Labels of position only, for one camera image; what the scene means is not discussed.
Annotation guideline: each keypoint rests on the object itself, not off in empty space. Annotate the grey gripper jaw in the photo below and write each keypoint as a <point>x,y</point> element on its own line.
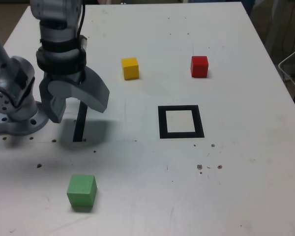
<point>91,96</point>
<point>54,108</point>

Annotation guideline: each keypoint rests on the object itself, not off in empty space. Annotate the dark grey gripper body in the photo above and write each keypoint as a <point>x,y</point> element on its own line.
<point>64,76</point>

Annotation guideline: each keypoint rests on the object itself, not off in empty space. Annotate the yellow cube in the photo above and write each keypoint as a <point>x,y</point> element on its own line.
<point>130,71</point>

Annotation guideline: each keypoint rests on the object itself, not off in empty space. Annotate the green cube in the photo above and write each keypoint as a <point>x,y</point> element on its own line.
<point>79,194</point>

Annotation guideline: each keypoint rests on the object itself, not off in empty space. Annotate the red cube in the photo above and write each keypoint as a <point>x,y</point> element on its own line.
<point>199,68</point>

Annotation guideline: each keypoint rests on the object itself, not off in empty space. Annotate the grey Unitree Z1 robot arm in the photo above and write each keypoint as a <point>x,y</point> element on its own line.
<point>14,115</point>

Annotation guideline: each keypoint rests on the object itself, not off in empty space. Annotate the black tape square outline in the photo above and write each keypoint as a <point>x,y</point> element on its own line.
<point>162,123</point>

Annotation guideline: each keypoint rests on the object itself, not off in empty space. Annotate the black tape strip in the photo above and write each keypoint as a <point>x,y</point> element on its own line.
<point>79,125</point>

